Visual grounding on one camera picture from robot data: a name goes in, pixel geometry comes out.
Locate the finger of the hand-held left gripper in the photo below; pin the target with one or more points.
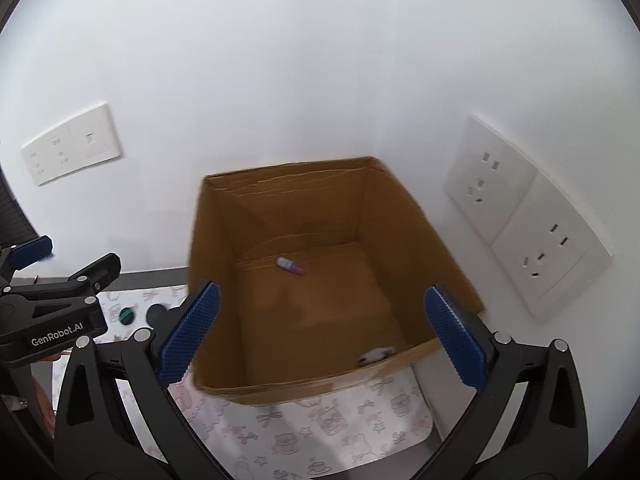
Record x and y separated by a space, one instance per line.
100 267
32 251

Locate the brown cardboard box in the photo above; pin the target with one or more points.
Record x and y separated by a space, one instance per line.
310 320

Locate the black round object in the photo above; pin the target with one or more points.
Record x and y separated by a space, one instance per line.
157 314

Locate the small green round object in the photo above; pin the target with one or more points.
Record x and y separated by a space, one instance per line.
126 315

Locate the person's left hand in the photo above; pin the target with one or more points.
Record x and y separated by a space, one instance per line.
44 400

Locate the white printed mat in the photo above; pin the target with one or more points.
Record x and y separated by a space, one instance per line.
310 430

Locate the black window blinds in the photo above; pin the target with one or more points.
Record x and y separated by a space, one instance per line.
12 215

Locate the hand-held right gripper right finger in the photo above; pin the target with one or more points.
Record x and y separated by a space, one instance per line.
455 335

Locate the small white item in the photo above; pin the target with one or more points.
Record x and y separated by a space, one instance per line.
375 356

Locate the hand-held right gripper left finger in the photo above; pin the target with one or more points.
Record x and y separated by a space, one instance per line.
192 332

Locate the white wall port plate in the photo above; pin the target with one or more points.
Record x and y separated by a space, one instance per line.
95 135

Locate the small purple tube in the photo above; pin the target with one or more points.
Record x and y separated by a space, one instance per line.
291 265

